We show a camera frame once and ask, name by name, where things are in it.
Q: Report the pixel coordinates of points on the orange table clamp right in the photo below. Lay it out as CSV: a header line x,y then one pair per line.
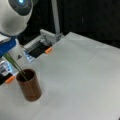
x,y
48,50

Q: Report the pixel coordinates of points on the aluminium frame rail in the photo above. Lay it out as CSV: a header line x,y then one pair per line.
x,y
43,28

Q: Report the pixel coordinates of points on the brown cylindrical vase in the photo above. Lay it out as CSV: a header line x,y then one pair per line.
x,y
28,82

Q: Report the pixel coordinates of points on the orange table clamp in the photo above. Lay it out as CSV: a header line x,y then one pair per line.
x,y
10,79
48,50

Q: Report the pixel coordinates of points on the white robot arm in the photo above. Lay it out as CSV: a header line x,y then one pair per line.
x,y
14,16

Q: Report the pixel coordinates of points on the orange table clamp left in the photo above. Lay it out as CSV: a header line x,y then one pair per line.
x,y
10,79

